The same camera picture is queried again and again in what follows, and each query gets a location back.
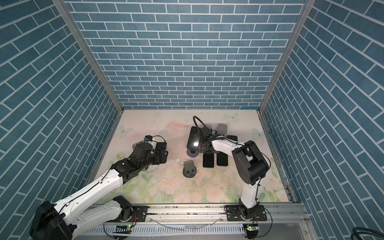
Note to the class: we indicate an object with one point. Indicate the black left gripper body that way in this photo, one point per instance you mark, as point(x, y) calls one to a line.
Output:
point(157, 160)

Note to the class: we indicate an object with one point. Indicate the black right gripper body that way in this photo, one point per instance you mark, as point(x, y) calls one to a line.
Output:
point(203, 148)

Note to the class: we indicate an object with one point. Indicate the teal edged black phone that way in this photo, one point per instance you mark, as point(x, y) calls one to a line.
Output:
point(232, 137)

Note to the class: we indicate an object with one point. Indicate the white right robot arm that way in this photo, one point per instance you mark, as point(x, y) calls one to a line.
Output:
point(250, 163)

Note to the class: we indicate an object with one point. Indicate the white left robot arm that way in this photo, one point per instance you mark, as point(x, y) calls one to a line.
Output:
point(71, 216)

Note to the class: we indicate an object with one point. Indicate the grey stand wooden base right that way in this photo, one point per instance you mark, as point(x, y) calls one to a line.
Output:
point(222, 129)

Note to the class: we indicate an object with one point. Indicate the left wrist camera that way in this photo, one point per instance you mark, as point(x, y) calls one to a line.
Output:
point(148, 138)

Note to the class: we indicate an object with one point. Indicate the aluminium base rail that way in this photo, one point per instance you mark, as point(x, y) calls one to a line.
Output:
point(219, 213)

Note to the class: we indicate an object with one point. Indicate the aluminium corner post right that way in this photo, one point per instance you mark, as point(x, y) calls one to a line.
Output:
point(304, 14)

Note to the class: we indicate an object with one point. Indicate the aluminium corner post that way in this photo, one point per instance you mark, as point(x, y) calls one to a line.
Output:
point(78, 36)
point(304, 14)

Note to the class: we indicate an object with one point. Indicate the aluminium corner post left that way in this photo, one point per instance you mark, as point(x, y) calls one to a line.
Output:
point(78, 36)

